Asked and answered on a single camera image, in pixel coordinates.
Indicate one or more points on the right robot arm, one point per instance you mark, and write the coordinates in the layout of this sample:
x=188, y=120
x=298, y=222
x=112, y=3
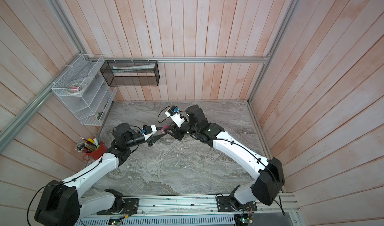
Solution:
x=267, y=174

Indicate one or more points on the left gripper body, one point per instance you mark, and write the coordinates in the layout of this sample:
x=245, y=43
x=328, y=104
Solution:
x=148, y=141

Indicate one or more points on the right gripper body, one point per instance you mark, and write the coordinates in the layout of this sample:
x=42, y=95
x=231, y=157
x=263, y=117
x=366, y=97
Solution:
x=180, y=133

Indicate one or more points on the tape roll on shelf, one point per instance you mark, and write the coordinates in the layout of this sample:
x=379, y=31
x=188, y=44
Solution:
x=75, y=89

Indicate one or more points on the magenta paint jar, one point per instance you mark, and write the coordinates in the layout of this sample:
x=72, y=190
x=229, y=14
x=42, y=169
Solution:
x=164, y=129

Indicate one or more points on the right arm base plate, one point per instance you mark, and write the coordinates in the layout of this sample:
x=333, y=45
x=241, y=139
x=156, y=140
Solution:
x=230, y=204

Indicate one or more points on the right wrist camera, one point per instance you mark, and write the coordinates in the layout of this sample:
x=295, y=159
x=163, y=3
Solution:
x=173, y=112

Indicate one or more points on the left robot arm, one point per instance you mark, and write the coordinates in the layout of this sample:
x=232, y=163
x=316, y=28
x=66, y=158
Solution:
x=63, y=204

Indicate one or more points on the black mesh wall basket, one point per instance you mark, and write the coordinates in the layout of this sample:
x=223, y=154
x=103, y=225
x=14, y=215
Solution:
x=131, y=73

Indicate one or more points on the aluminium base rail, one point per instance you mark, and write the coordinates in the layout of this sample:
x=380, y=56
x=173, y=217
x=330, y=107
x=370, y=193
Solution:
x=187, y=205

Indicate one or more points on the red pencil cup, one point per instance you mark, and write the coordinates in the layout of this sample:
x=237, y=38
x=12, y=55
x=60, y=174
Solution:
x=97, y=154

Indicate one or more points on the bundle of pencils and pens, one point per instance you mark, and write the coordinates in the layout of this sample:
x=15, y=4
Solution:
x=86, y=146

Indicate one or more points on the white wire shelf rack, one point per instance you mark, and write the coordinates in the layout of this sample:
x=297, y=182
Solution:
x=93, y=105

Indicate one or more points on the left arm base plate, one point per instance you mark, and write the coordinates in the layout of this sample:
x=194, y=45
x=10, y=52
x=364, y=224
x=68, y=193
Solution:
x=124, y=206

